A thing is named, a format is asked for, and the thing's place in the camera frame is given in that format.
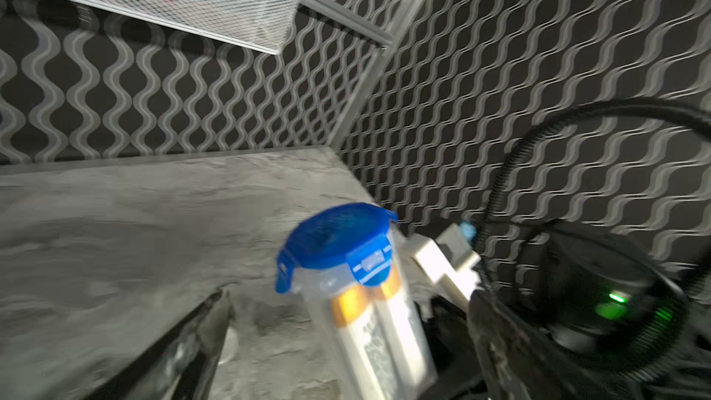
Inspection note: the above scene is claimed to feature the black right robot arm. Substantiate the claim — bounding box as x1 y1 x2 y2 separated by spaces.
468 219 710 399

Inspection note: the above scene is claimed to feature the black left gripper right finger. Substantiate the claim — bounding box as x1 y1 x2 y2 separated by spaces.
468 290 605 399

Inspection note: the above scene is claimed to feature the white tube with orange cap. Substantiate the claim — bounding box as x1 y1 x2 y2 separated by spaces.
330 284 403 399

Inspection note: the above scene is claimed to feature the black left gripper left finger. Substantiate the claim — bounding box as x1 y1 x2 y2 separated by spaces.
86 289 233 399

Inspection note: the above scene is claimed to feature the blue container lid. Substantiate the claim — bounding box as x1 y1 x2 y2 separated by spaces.
275 203 398 294

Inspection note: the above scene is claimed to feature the clear plastic toiletry container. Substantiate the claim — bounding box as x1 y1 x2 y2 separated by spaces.
275 203 436 399

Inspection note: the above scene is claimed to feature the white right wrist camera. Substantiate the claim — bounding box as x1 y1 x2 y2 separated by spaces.
404 219 481 313

